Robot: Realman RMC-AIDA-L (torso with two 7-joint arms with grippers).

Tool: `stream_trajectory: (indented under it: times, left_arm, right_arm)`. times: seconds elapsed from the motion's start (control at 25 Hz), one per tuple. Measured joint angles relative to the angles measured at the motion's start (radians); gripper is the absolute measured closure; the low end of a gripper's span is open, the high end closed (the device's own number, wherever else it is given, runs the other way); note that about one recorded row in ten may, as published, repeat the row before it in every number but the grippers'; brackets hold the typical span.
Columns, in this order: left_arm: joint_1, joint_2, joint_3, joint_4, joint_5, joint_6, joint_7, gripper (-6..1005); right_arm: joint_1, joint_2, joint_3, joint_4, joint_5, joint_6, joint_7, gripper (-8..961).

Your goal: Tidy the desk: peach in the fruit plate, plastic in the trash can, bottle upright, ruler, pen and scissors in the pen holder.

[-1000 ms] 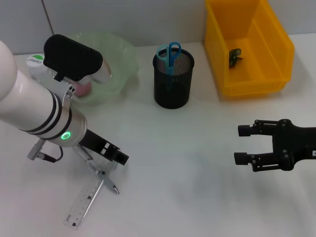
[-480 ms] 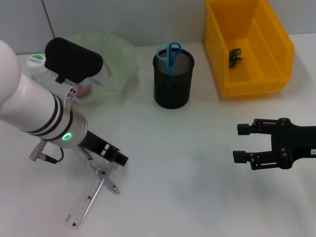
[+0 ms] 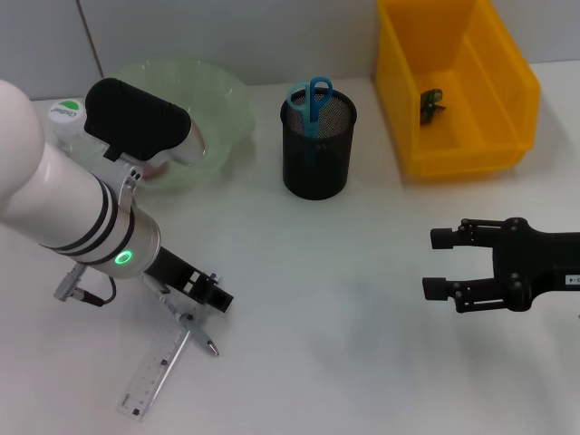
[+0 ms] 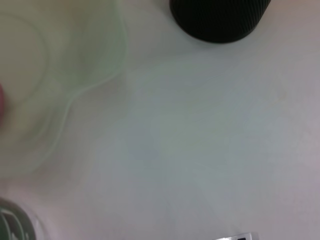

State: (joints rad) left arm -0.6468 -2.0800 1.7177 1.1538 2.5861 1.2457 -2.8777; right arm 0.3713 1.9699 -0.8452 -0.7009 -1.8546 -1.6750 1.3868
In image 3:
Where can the blue scissors with sheath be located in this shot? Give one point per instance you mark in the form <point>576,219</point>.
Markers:
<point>312,118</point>

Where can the green glass fruit plate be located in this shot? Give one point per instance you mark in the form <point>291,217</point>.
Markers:
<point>222,104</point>

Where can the black mesh pen holder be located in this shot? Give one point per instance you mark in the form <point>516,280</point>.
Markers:
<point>317,163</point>

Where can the transparent plastic ruler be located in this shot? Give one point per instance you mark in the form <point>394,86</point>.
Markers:
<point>154,371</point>

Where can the pink peach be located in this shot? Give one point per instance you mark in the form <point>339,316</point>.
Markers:
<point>156,171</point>

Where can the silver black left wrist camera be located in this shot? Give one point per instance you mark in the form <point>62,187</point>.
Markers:
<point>131,122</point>

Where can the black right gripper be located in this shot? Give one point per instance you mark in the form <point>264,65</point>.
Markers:
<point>544,263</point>

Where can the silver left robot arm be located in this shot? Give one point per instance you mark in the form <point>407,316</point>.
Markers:
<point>59,199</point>

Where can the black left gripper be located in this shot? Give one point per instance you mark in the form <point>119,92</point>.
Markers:
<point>172,272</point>

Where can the green plastic wrapper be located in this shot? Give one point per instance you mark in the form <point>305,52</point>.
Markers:
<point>430,104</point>

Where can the yellow plastic bin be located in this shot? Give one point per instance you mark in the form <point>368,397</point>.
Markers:
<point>476,99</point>

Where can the silver ballpoint pen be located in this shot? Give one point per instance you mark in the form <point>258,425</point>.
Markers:
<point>199,337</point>

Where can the clear water bottle green label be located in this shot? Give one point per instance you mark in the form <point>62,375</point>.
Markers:
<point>65,115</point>

